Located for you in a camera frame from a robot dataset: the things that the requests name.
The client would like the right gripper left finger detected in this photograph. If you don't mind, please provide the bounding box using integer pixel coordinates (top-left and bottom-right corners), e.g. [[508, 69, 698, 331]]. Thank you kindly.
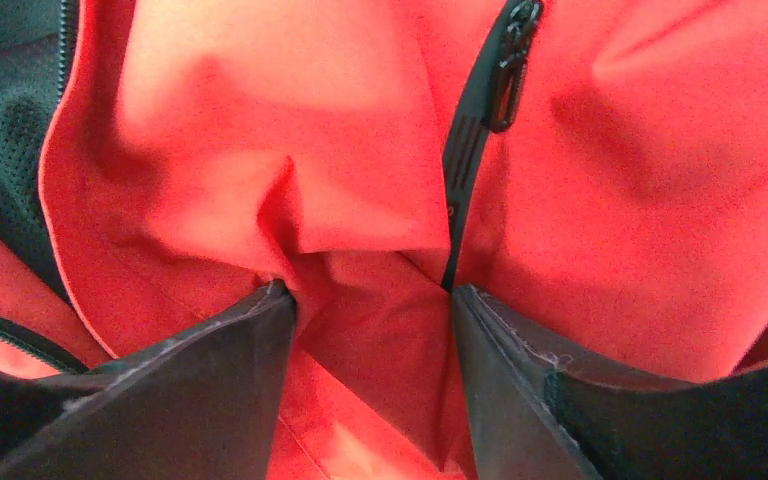
[[0, 281, 296, 479]]

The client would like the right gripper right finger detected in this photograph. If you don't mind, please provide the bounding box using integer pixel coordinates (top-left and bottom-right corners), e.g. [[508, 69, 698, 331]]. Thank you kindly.
[[451, 285, 768, 479]]

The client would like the red zip-up jacket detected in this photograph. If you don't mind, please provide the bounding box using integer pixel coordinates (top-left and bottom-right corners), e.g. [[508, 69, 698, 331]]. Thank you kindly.
[[0, 1, 768, 479]]

